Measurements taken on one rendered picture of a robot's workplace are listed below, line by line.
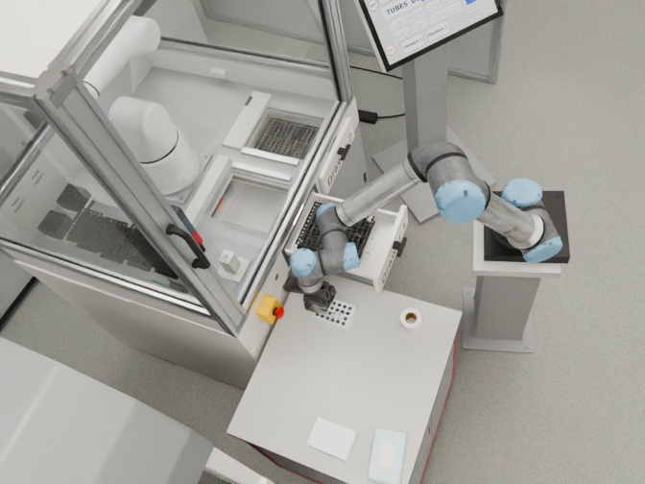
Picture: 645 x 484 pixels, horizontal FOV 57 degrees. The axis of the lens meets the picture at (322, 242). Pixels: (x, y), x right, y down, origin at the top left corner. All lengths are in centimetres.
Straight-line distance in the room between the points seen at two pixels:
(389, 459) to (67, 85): 130
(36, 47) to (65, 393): 59
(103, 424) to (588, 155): 278
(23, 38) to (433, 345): 140
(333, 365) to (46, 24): 128
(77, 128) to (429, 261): 212
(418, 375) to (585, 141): 188
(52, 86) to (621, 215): 266
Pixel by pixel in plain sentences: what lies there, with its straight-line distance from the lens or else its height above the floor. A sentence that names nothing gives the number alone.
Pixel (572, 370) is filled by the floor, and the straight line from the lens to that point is 279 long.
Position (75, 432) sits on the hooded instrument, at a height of 168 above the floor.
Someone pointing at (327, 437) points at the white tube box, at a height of 81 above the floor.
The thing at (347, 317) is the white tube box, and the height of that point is 80.
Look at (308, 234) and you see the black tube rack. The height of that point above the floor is 90.
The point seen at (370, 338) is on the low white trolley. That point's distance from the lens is 197.
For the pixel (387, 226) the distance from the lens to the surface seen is 206.
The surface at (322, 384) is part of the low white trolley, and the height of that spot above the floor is 76.
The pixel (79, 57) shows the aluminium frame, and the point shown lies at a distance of 109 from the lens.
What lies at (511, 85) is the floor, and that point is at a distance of 362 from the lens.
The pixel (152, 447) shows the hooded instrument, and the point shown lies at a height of 157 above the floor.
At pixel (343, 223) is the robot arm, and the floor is 114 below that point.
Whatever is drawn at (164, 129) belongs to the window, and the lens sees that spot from 132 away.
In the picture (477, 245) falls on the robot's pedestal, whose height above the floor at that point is 76.
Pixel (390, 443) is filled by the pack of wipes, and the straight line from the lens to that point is 183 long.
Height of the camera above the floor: 259
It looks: 59 degrees down
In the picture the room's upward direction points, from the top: 19 degrees counter-clockwise
